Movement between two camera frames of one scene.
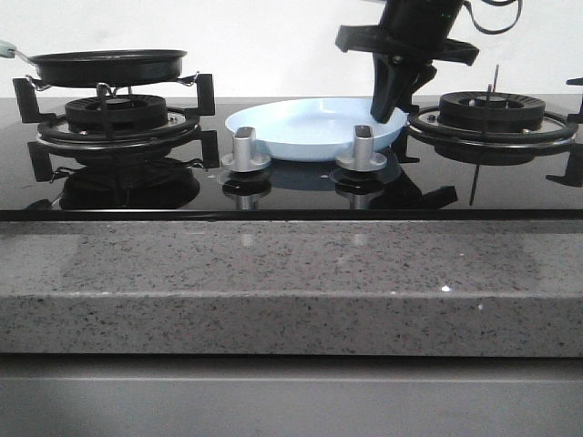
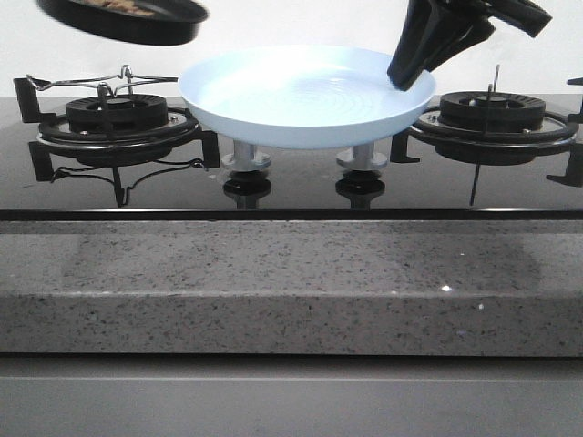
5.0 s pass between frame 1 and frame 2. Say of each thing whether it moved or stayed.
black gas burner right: stayed
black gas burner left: stayed
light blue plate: moved
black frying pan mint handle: moved
